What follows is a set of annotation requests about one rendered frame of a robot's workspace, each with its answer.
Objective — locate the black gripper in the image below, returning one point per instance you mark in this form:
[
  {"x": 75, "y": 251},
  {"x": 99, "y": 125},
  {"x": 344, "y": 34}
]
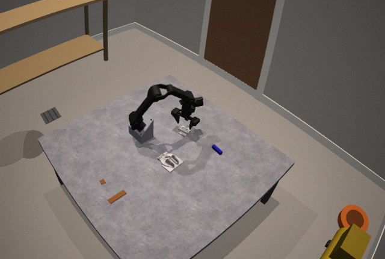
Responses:
[{"x": 185, "y": 114}]

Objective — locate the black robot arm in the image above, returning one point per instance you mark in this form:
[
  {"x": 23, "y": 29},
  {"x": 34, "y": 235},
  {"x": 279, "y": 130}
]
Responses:
[{"x": 154, "y": 95}]

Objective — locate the brown flat rectangular plate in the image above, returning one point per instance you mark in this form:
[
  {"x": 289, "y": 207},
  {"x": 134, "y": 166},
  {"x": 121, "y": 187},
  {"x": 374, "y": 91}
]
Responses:
[{"x": 117, "y": 196}]

